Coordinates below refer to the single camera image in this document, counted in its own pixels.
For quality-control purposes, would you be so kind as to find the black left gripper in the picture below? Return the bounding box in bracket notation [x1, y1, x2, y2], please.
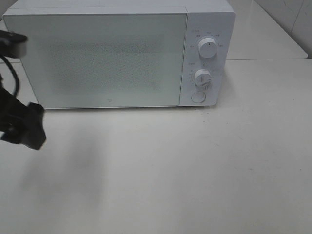
[0, 82, 46, 150]

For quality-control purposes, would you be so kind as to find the round white door release button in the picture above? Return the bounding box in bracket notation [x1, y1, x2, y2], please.
[191, 92, 206, 103]

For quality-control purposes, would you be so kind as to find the white microwave knob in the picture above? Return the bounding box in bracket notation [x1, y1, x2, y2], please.
[198, 36, 218, 59]
[194, 69, 212, 87]

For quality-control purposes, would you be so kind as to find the white microwave door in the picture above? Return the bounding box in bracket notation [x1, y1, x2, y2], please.
[4, 14, 186, 109]

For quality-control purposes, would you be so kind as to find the white microwave oven body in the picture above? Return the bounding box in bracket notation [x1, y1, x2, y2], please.
[2, 0, 236, 109]

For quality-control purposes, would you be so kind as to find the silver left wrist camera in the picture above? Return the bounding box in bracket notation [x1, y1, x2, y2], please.
[0, 30, 28, 59]

